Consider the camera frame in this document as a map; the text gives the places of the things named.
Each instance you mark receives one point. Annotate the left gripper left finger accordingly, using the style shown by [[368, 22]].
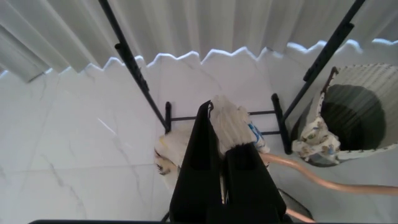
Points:
[[199, 174]]

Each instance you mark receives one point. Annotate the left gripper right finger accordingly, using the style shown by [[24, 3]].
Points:
[[248, 186]]

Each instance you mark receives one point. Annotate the pink clothes hanger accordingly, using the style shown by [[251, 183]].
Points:
[[342, 186]]

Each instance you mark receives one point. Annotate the black clothes rack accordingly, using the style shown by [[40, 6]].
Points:
[[130, 59]]

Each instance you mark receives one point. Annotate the white laundry basket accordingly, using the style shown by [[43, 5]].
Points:
[[373, 77]]

